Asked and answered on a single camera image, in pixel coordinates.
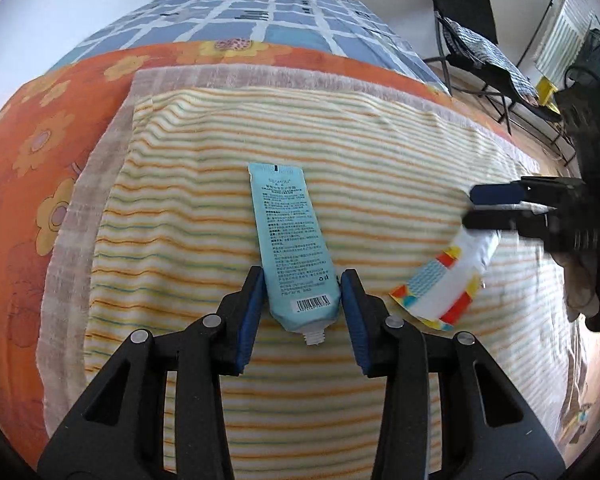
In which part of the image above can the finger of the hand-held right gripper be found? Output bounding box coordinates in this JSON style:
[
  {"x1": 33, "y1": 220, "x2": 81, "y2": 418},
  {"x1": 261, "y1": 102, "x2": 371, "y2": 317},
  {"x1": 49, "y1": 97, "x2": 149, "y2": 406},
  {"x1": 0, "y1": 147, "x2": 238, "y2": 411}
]
[
  {"x1": 462, "y1": 207, "x2": 556, "y2": 236},
  {"x1": 469, "y1": 177, "x2": 583, "y2": 206}
]

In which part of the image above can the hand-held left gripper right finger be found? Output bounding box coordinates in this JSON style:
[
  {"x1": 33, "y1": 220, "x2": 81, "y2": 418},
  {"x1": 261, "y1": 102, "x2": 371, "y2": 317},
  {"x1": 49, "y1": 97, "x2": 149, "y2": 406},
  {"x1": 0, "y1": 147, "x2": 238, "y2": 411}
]
[{"x1": 341, "y1": 268, "x2": 566, "y2": 480}]

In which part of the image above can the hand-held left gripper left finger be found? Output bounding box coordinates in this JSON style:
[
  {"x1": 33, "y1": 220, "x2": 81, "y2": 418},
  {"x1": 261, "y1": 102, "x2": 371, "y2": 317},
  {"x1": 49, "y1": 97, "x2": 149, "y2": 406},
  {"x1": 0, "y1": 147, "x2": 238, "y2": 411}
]
[{"x1": 37, "y1": 265, "x2": 267, "y2": 480}]

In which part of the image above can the light blue cream tube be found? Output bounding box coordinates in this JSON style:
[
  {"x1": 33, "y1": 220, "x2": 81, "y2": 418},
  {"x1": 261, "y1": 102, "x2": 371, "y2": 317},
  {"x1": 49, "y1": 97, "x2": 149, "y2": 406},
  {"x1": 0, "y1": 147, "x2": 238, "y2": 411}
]
[{"x1": 247, "y1": 162, "x2": 342, "y2": 347}]

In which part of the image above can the person's right hand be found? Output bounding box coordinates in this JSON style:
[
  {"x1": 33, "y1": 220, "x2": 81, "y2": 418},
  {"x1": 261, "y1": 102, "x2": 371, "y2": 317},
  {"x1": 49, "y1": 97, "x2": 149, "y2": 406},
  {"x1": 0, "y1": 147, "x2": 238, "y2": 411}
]
[{"x1": 555, "y1": 252, "x2": 600, "y2": 323}]

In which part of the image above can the dark hanging garment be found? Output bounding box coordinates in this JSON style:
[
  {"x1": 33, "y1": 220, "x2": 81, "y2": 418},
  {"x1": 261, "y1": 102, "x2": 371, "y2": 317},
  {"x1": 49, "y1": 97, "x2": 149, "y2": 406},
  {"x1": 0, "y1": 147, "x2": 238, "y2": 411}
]
[{"x1": 580, "y1": 27, "x2": 600, "y2": 81}]

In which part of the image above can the striped chair cushion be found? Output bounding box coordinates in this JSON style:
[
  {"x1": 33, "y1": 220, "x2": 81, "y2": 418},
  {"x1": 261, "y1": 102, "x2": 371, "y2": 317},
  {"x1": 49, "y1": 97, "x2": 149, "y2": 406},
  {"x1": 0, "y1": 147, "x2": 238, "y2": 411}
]
[{"x1": 442, "y1": 17, "x2": 538, "y2": 106}]

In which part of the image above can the striped beige blanket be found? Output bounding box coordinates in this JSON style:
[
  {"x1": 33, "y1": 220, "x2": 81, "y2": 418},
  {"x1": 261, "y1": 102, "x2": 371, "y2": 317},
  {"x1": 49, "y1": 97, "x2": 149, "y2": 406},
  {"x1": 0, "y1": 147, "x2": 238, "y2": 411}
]
[{"x1": 35, "y1": 62, "x2": 588, "y2": 476}]

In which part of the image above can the striped hanging towel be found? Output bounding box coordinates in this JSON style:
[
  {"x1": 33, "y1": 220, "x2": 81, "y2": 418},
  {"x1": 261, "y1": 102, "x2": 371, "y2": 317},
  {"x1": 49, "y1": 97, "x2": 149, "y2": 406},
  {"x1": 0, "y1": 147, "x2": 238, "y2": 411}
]
[{"x1": 535, "y1": 0, "x2": 593, "y2": 81}]

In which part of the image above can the metal drying rack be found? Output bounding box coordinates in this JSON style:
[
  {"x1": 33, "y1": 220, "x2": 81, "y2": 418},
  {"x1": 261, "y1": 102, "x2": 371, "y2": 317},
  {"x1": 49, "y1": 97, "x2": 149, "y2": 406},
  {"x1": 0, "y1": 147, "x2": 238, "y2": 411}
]
[{"x1": 517, "y1": 0, "x2": 600, "y2": 91}]

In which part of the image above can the orange floral sheet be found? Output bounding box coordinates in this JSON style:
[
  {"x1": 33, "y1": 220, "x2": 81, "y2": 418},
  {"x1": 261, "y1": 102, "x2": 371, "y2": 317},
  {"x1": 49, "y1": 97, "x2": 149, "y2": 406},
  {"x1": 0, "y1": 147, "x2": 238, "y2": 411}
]
[{"x1": 0, "y1": 40, "x2": 516, "y2": 466}]

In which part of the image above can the blue checked bedsheet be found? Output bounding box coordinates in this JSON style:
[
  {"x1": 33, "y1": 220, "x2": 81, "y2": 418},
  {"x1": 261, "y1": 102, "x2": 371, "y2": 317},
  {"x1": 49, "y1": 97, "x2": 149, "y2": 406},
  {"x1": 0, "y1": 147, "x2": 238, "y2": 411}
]
[{"x1": 45, "y1": 0, "x2": 438, "y2": 83}]

